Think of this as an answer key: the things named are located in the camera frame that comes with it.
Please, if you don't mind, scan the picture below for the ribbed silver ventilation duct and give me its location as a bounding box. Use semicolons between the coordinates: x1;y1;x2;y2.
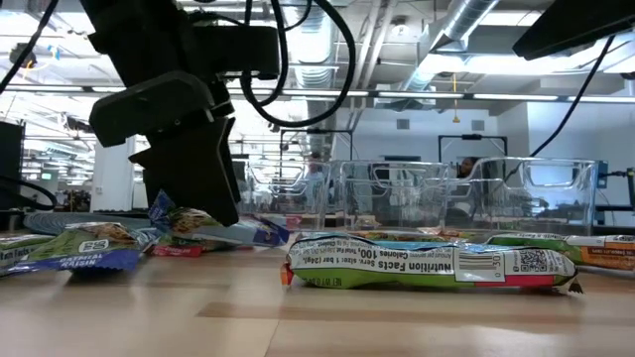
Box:
290;0;339;155

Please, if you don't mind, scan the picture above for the thick black cable loop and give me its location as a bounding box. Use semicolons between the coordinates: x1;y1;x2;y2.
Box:
0;175;60;213

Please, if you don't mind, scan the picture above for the black left camera cable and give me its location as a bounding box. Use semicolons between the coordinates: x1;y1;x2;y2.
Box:
240;0;358;129

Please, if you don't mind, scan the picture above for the person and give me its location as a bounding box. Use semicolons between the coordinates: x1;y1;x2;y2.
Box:
303;151;326;212
456;156;481;179

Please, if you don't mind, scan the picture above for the black background station frame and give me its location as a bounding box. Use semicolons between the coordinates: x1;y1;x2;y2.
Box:
438;133;509;165
279;127;354;165

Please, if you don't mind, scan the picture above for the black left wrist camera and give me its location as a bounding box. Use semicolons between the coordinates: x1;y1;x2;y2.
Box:
190;24;282;81

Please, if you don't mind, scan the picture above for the long ceiling light strip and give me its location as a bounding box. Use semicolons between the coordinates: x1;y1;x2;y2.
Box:
277;88;635;102

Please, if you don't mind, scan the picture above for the silver blue granola bar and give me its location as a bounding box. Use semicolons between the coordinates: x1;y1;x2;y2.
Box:
305;229;450;245

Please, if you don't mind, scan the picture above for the black monitor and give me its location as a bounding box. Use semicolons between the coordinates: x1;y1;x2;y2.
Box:
0;120;26;212

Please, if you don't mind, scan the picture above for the dark blue granola bar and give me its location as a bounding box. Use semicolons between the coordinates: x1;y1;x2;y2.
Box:
4;221;163;276

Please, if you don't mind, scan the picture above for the thin black hanging cable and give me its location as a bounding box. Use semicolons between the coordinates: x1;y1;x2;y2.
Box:
0;0;60;95

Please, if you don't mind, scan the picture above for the white pillar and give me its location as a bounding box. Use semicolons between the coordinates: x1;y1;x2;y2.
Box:
90;136;136;213

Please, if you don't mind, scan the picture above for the clear plastic bin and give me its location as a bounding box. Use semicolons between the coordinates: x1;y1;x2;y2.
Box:
445;157;598;237
237;159;332;232
330;159;450;234

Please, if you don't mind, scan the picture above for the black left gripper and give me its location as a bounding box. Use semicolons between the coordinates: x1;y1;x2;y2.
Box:
88;70;243;228

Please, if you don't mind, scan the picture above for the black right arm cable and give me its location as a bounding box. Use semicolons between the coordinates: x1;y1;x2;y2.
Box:
503;34;617;183

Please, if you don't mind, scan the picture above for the yellow hanging fixture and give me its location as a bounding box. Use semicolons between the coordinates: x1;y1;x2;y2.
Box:
450;72;461;125

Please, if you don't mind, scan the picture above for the brown blue granola bar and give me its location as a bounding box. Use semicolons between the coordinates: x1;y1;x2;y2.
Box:
147;189;292;249

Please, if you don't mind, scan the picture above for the smooth silver ventilation duct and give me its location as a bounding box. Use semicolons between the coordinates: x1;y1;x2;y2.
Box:
396;0;501;93

